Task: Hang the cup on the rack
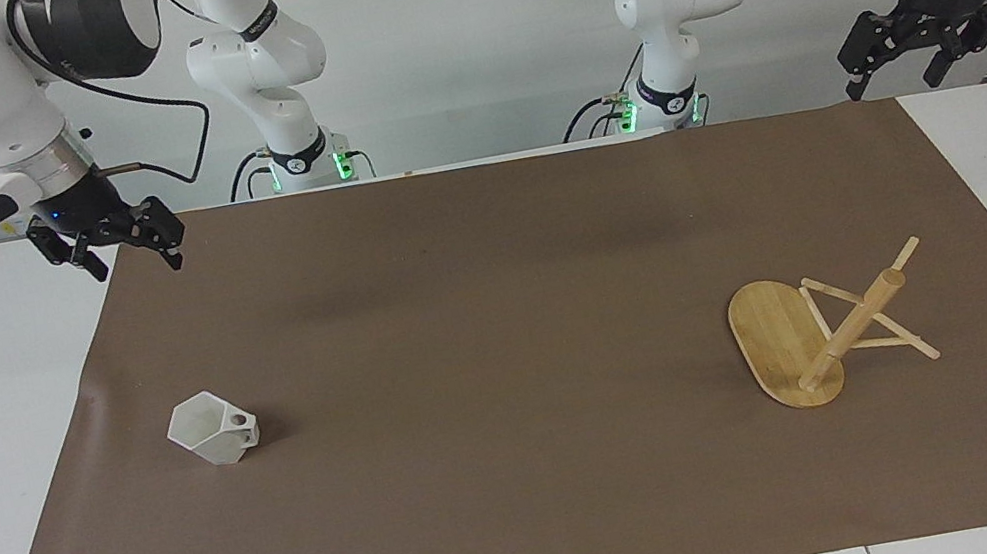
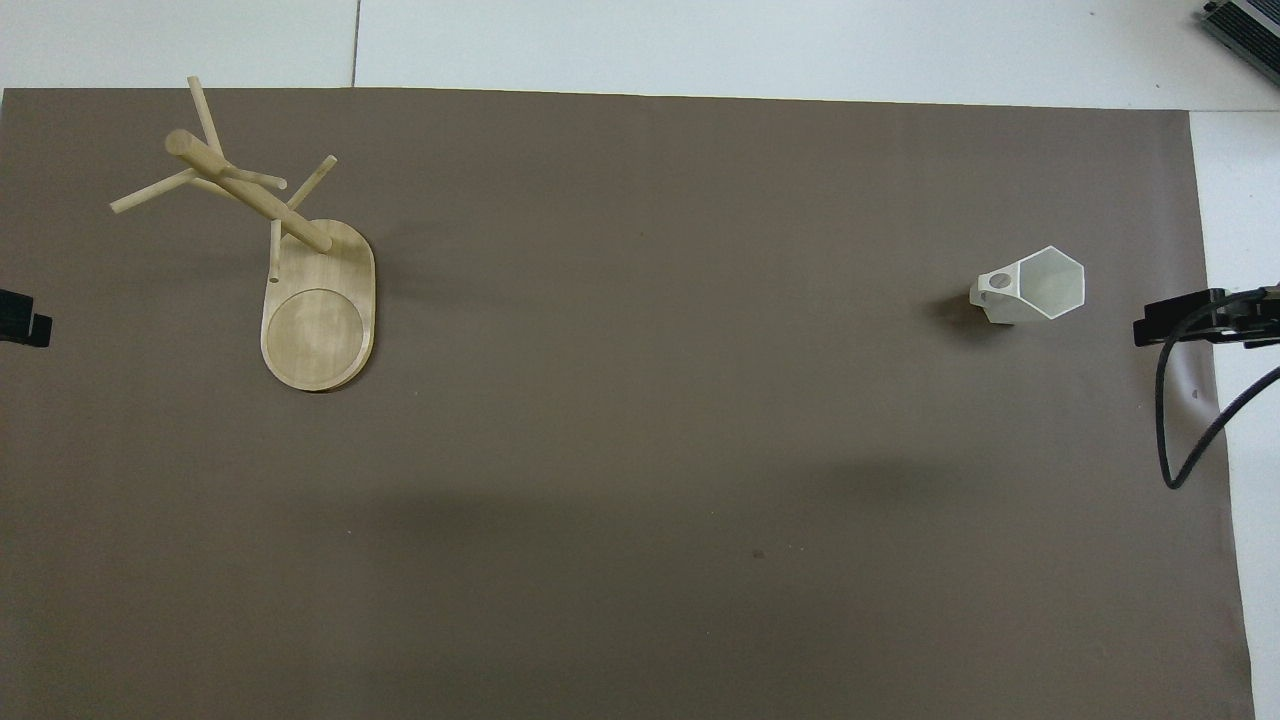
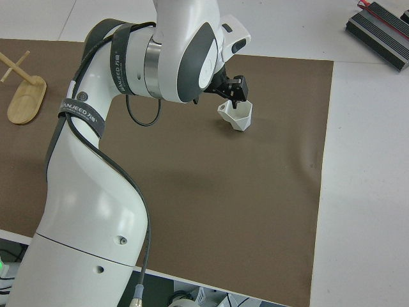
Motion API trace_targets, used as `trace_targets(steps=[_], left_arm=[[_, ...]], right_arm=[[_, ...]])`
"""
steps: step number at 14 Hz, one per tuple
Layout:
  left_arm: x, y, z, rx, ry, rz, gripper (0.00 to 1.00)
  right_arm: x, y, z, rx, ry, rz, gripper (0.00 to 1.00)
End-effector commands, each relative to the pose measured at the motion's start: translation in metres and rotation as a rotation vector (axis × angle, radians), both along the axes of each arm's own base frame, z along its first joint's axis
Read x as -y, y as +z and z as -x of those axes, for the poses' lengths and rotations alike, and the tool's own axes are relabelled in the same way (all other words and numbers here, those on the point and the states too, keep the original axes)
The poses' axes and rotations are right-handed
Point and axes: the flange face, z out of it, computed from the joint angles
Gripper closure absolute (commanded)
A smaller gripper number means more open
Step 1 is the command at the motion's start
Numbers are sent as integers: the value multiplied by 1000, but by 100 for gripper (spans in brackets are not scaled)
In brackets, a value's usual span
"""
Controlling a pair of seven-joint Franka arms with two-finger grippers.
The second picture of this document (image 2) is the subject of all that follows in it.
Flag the white hexagonal cup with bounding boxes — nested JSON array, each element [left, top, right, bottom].
[[968, 245, 1086, 326]]

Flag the wooden cup rack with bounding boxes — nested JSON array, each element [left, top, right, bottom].
[[110, 76, 377, 392]]

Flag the grey electronic device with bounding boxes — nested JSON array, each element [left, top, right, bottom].
[[1200, 0, 1280, 73]]

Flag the black cable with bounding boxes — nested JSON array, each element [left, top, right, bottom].
[[1155, 292, 1280, 491]]

